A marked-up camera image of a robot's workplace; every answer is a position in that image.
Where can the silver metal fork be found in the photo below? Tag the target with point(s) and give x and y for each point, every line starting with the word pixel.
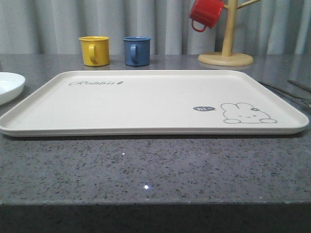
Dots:
pixel 304 100

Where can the white round plate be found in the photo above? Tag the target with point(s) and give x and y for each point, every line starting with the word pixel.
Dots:
pixel 11 85

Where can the beige rabbit serving tray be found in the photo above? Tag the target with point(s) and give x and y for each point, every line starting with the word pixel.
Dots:
pixel 152 102

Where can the blue enamel mug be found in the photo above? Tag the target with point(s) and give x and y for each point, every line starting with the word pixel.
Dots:
pixel 137 50

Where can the yellow enamel mug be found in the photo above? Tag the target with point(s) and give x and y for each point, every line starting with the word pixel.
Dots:
pixel 95 50

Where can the wooden mug tree stand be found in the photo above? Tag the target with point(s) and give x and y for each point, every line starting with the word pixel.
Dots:
pixel 227 57

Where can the red enamel mug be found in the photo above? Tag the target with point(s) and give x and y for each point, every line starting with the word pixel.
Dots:
pixel 206 12

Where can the grey curtain backdrop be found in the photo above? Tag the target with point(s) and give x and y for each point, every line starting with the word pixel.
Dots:
pixel 55 26

